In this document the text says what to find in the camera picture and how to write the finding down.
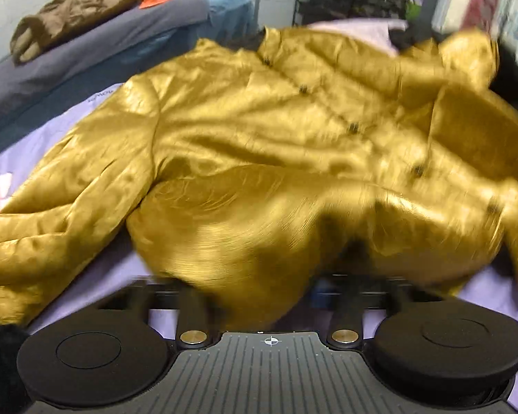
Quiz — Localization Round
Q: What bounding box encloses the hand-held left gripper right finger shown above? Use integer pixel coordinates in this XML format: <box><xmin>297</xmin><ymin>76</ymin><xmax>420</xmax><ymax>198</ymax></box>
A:
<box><xmin>312</xmin><ymin>275</ymin><xmax>442</xmax><ymax>350</ymax></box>

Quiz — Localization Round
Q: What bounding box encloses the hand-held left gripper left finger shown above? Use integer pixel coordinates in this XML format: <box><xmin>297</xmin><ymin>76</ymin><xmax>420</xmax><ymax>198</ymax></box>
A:
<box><xmin>97</xmin><ymin>281</ymin><xmax>209</xmax><ymax>349</ymax></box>

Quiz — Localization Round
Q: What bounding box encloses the gold satin jacket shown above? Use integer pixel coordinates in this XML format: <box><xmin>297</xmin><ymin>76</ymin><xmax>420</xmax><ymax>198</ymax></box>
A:
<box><xmin>0</xmin><ymin>26</ymin><xmax>518</xmax><ymax>333</ymax></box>

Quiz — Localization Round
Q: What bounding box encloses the dark fuzzy cloth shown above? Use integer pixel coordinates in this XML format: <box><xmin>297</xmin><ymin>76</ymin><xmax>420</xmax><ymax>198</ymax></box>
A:
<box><xmin>0</xmin><ymin>323</ymin><xmax>32</xmax><ymax>414</ymax></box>

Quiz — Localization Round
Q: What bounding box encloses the purple floral bedsheet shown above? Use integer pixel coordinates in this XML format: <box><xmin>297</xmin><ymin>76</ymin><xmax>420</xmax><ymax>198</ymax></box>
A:
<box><xmin>0</xmin><ymin>82</ymin><xmax>518</xmax><ymax>414</ymax></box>

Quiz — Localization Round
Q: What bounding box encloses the grey mattress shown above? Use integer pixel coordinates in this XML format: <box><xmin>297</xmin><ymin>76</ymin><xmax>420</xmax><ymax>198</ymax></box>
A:
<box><xmin>0</xmin><ymin>0</ymin><xmax>212</xmax><ymax>126</ymax></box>

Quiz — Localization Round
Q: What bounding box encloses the pale pink cloth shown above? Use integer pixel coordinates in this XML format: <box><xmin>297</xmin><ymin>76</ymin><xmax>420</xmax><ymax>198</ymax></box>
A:
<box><xmin>306</xmin><ymin>18</ymin><xmax>409</xmax><ymax>57</ymax></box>

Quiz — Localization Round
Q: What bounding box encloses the black cloth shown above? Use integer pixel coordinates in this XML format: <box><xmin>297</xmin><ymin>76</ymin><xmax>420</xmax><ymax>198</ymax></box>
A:
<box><xmin>388</xmin><ymin>23</ymin><xmax>518</xmax><ymax>110</ymax></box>

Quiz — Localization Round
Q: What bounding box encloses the blue bed sheet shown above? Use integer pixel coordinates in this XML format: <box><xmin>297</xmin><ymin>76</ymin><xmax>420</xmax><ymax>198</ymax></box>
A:
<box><xmin>0</xmin><ymin>0</ymin><xmax>255</xmax><ymax>151</ymax></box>

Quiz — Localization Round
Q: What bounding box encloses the brown garment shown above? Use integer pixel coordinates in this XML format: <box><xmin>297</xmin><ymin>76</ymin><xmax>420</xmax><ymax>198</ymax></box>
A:
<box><xmin>9</xmin><ymin>0</ymin><xmax>167</xmax><ymax>65</ymax></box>

